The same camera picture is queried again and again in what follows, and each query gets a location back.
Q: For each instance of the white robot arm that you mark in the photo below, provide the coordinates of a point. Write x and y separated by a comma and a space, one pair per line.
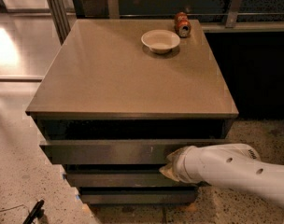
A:
231, 166

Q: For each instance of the white bowl on cabinet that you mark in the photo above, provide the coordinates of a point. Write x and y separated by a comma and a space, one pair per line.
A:
160, 41

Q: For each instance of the grey bottom drawer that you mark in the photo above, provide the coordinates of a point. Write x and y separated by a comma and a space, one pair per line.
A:
152, 195

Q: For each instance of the black object on floor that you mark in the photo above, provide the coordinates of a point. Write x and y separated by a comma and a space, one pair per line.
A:
36, 212

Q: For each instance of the grey drawer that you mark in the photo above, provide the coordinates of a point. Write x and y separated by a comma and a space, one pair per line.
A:
144, 151
152, 195
114, 179

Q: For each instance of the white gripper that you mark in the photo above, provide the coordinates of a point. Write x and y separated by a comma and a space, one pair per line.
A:
181, 164

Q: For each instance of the metal railing frame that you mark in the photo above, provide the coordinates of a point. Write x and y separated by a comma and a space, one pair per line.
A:
227, 15

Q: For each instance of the grey middle drawer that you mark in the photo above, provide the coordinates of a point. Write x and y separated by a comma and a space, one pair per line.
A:
114, 179

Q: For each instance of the red soda can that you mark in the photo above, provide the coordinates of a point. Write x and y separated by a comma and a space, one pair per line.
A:
182, 24

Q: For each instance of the grey top drawer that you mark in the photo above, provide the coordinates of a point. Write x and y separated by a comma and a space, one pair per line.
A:
144, 151

